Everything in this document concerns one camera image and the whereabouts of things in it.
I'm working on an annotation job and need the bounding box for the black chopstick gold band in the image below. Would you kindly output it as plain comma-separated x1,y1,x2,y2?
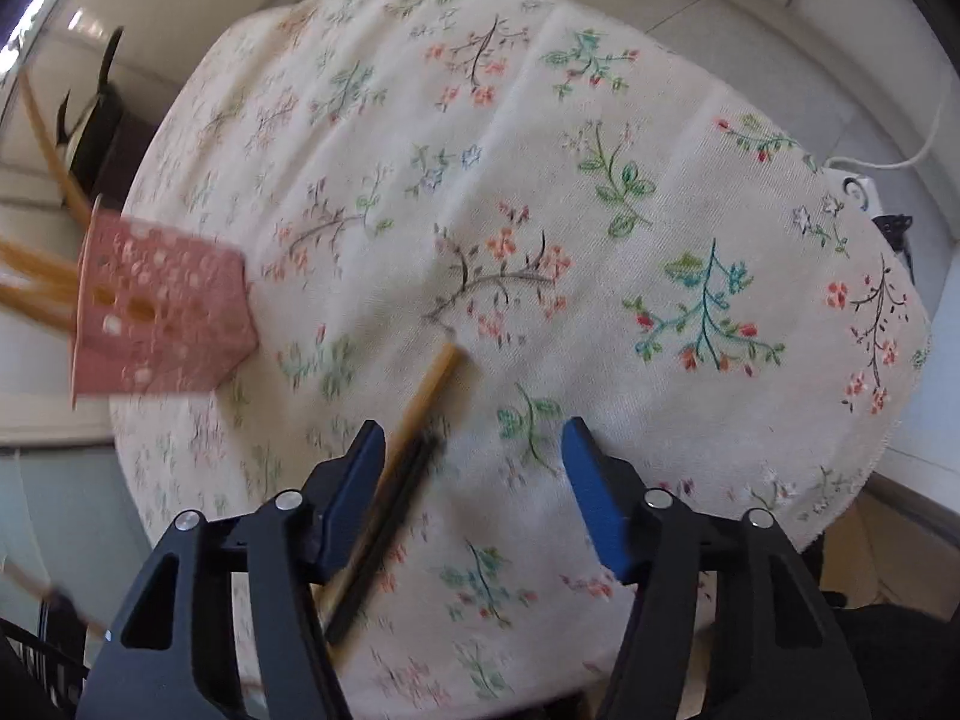
324,433,439,649

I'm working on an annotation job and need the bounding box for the light bamboo chopstick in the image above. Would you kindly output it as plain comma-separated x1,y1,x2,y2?
324,343,464,644

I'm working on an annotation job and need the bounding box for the pink perforated utensil basket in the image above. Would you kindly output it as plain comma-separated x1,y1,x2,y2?
70,206,259,400

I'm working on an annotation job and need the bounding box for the floral tablecloth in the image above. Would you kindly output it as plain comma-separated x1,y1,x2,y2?
110,0,929,718

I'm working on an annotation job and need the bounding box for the white power strip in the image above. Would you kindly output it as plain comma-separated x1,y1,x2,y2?
823,169,884,218

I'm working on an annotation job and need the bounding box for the dark brown woven bin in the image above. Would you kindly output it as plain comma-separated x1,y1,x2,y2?
91,112,158,211

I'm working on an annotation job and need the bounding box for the black wok with lid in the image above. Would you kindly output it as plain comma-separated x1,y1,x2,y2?
55,26,125,195

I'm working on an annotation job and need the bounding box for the white power cable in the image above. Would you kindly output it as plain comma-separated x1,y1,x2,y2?
823,92,950,174

